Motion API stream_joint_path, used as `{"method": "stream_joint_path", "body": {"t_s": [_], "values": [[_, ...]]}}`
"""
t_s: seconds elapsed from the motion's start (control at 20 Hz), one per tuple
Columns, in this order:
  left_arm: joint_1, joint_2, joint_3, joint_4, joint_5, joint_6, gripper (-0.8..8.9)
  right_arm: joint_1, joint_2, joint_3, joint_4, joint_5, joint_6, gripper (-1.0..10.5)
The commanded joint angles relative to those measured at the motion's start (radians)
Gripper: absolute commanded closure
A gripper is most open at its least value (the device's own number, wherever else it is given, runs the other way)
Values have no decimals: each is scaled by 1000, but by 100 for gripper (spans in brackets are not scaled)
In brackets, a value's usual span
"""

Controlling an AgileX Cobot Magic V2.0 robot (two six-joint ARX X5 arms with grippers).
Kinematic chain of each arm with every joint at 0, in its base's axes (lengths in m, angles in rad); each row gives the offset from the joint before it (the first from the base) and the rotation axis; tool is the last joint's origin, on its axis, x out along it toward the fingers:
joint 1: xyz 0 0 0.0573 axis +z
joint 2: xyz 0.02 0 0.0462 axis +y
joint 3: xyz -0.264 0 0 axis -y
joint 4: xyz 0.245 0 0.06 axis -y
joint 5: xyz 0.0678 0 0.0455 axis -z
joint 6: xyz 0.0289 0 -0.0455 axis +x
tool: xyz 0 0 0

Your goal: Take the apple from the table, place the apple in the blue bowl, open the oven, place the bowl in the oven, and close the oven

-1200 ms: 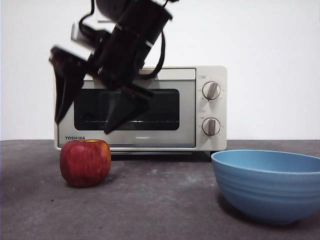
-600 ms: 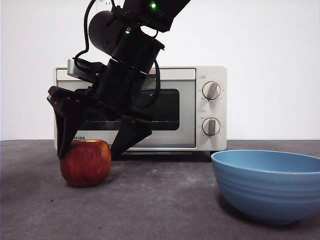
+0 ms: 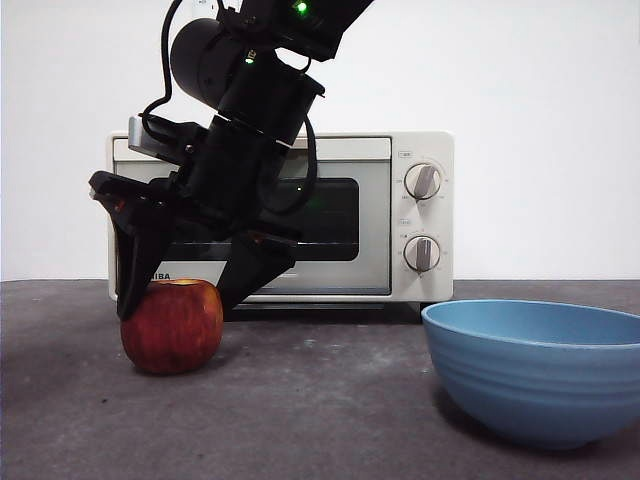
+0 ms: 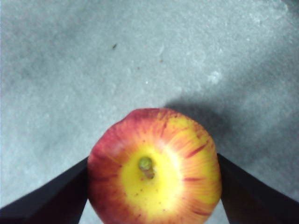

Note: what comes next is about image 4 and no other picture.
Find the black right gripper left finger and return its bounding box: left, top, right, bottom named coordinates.
left=0, top=156, right=89, bottom=224

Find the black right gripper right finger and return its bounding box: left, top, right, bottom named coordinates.
left=217, top=153, right=299, bottom=224

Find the red yellow apple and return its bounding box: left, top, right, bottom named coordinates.
left=87, top=107, right=222, bottom=224

